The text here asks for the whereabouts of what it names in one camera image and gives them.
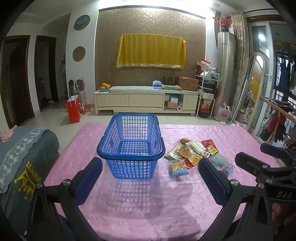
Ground person's right hand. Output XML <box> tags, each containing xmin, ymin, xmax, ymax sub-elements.
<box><xmin>272</xmin><ymin>203</ymin><xmax>296</xmax><ymax>232</ymax></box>

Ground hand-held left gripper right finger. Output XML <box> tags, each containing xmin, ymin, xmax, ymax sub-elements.
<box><xmin>198</xmin><ymin>158</ymin><xmax>273</xmax><ymax>241</ymax></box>

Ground hanging clothes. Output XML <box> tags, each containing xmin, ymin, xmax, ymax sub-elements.
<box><xmin>273</xmin><ymin>40</ymin><xmax>296</xmax><ymax>93</ymax></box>

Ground orange yellow snack packet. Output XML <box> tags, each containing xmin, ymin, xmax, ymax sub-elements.
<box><xmin>179</xmin><ymin>146</ymin><xmax>203</xmax><ymax>165</ymax></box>

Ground yellow cover cloth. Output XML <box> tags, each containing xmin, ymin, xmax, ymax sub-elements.
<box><xmin>116</xmin><ymin>34</ymin><xmax>187</xmax><ymax>69</ymax></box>

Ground red flower vase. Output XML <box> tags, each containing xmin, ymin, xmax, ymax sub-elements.
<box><xmin>217</xmin><ymin>17</ymin><xmax>233</xmax><ymax>32</ymax></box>

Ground patterned curtain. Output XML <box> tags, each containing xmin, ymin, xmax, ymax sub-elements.
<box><xmin>231</xmin><ymin>10</ymin><xmax>250</xmax><ymax>121</ymax></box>

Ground brown cardboard box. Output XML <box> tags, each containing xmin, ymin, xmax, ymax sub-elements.
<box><xmin>178</xmin><ymin>76</ymin><xmax>199</xmax><ymax>91</ymax></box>

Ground red purple snack packet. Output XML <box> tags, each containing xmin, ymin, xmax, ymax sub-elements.
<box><xmin>202</xmin><ymin>139</ymin><xmax>219</xmax><ymax>155</ymax></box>

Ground beige low cabinet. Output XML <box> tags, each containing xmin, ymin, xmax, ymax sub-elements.
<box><xmin>93</xmin><ymin>85</ymin><xmax>200</xmax><ymax>116</ymax></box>

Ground blue plastic basket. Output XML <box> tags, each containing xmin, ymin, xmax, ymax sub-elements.
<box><xmin>97</xmin><ymin>113</ymin><xmax>165</xmax><ymax>180</ymax></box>

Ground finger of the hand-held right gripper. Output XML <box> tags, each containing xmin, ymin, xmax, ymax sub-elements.
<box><xmin>235</xmin><ymin>152</ymin><xmax>278</xmax><ymax>177</ymax></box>
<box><xmin>260</xmin><ymin>143</ymin><xmax>292</xmax><ymax>163</ymax></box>

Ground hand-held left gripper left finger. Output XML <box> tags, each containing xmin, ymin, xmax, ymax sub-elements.
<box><xmin>35</xmin><ymin>157</ymin><xmax>103</xmax><ymax>241</ymax></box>

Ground white shelf rack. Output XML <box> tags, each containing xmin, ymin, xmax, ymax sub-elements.
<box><xmin>195</xmin><ymin>61</ymin><xmax>219</xmax><ymax>117</ymax></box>

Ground light blue snack packet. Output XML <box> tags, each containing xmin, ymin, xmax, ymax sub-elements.
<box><xmin>209</xmin><ymin>154</ymin><xmax>235</xmax><ymax>177</ymax></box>

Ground red paper bag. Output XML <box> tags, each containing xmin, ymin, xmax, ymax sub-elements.
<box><xmin>66</xmin><ymin>95</ymin><xmax>82</xmax><ymax>124</ymax></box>

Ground standing air conditioner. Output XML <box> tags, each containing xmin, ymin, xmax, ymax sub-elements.
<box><xmin>217</xmin><ymin>31</ymin><xmax>236</xmax><ymax>114</ymax></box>

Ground wooden drying rack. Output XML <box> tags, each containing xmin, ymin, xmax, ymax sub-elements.
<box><xmin>259</xmin><ymin>97</ymin><xmax>296</xmax><ymax>149</ymax></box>

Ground green clear snack packet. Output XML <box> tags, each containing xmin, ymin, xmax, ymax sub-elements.
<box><xmin>165</xmin><ymin>142</ymin><xmax>185</xmax><ymax>161</ymax></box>

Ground small pink cloth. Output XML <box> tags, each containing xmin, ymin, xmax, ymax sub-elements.
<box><xmin>0</xmin><ymin>125</ymin><xmax>18</xmax><ymax>143</ymax></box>

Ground white cracker snack packet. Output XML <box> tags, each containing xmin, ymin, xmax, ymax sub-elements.
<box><xmin>185</xmin><ymin>140</ymin><xmax>207</xmax><ymax>155</ymax></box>

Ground dark wooden door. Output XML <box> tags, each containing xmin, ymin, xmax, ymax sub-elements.
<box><xmin>0</xmin><ymin>35</ymin><xmax>31</xmax><ymax>129</ymax></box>

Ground pink quilted cloth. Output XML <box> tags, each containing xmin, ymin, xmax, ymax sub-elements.
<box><xmin>43</xmin><ymin>122</ymin><xmax>285</xmax><ymax>241</ymax></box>

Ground pink tote bag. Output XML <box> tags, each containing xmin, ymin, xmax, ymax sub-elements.
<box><xmin>215</xmin><ymin>105</ymin><xmax>232</xmax><ymax>122</ymax></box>

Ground arched standing mirror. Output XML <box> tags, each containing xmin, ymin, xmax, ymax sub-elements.
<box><xmin>240</xmin><ymin>53</ymin><xmax>265</xmax><ymax>130</ymax></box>

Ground blue round wall plaque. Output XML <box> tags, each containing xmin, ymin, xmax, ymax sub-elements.
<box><xmin>73</xmin><ymin>14</ymin><xmax>90</xmax><ymax>30</ymax></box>

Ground hamster print snack packet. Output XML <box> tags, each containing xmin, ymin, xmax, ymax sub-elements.
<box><xmin>168</xmin><ymin>160</ymin><xmax>190</xmax><ymax>178</ymax></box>

